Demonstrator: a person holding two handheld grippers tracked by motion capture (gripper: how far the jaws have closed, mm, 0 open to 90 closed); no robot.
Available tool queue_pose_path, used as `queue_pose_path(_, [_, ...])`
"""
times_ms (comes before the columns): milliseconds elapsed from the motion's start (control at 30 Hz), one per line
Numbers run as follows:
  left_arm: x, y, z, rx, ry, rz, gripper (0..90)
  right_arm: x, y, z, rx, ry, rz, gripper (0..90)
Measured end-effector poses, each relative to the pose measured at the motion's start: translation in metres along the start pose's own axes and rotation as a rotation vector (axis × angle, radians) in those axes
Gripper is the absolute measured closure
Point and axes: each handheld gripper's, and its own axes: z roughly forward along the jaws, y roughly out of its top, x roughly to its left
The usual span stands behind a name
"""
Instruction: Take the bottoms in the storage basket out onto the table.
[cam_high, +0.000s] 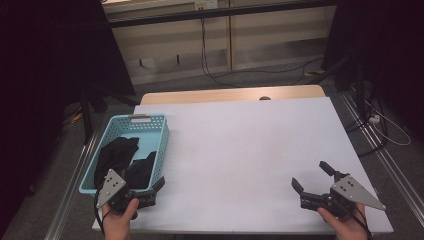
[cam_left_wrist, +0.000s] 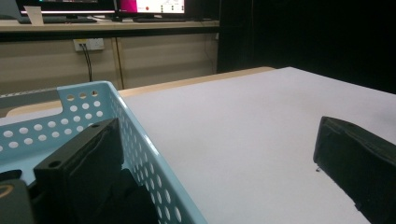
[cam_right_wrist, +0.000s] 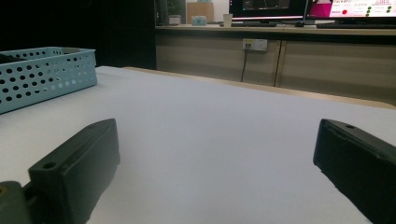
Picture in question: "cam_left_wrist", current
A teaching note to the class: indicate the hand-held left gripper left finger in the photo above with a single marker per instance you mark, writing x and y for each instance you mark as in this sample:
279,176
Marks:
77,161

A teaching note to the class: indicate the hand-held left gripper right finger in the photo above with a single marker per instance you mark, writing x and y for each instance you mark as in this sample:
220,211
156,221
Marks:
358,161

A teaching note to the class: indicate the light blue perforated basket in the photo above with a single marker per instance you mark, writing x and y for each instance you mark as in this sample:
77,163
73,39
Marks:
143,149

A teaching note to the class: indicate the white table sheet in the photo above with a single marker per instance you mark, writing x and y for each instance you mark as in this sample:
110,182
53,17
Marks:
249,124

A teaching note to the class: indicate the black curtain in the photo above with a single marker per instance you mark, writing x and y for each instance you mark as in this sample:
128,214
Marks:
311,37

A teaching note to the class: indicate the wooden table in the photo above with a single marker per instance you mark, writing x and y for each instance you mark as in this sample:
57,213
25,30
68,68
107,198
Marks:
186,81

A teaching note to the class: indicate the black keyboard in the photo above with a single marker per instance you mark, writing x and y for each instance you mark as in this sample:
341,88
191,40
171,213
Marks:
62,20
158,19

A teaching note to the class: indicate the long beige desk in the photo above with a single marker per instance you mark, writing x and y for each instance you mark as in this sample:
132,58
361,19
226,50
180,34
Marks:
124,26

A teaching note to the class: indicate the white paper card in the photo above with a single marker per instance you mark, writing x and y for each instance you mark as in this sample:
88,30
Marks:
35,15

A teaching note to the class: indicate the monitor with dark screen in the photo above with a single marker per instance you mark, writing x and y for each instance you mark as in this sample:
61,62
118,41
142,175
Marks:
62,4

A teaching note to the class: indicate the monitor with pink white screen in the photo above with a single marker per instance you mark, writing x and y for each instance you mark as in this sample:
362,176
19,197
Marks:
155,5

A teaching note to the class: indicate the white wall socket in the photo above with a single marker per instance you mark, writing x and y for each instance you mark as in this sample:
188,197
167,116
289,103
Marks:
93,44

